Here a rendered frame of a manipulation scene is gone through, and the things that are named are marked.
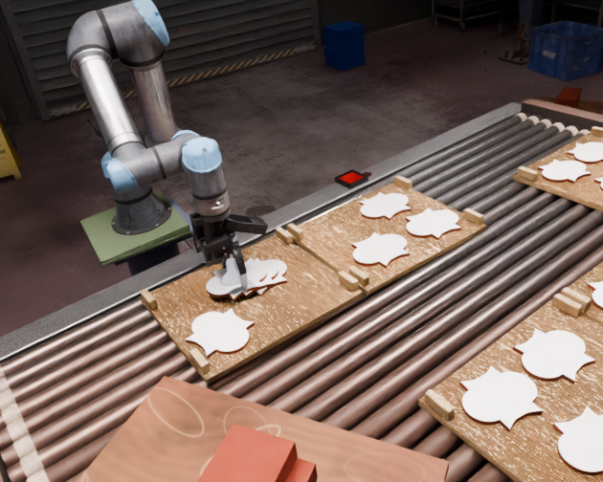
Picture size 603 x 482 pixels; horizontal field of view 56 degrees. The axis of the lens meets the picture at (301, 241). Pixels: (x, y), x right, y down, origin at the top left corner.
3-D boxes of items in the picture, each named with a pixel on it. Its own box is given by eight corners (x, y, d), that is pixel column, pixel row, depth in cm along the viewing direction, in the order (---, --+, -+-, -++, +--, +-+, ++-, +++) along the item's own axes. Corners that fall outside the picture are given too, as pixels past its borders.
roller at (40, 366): (-15, 400, 123) (-25, 383, 120) (531, 124, 212) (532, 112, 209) (-11, 413, 119) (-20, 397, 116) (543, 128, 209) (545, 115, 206)
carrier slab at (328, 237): (285, 235, 157) (284, 230, 156) (396, 186, 174) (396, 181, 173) (367, 295, 131) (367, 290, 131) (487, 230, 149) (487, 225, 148)
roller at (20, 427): (1, 444, 112) (-10, 427, 109) (568, 135, 202) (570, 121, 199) (7, 460, 109) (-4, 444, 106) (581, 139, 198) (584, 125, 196)
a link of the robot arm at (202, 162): (211, 131, 119) (223, 144, 113) (220, 178, 125) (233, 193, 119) (174, 141, 117) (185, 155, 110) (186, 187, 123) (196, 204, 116)
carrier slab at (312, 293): (141, 302, 138) (140, 297, 137) (279, 237, 156) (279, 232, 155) (208, 385, 113) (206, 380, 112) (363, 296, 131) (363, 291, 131)
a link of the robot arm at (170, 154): (148, 138, 126) (160, 155, 117) (196, 122, 129) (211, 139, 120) (159, 169, 130) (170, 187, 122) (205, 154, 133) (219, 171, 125)
